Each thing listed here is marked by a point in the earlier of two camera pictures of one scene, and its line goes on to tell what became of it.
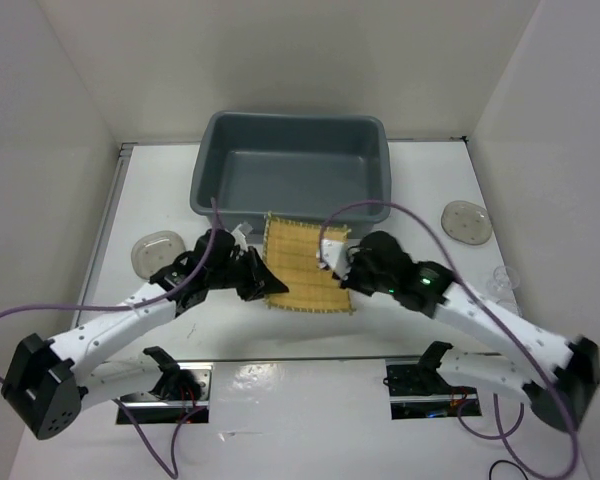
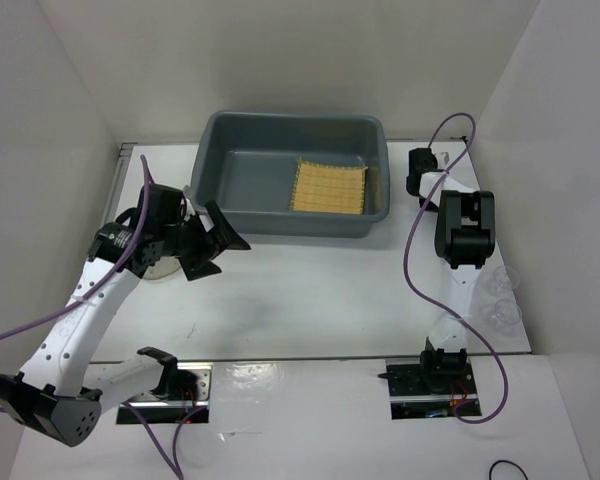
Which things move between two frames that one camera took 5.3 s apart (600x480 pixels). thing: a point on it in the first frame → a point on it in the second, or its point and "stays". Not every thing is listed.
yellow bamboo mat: x=291 y=254 → x=328 y=188
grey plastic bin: x=298 y=166 stays
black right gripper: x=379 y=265 → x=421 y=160
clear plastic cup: x=504 y=279 stays
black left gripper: x=261 y=280 → x=219 y=238
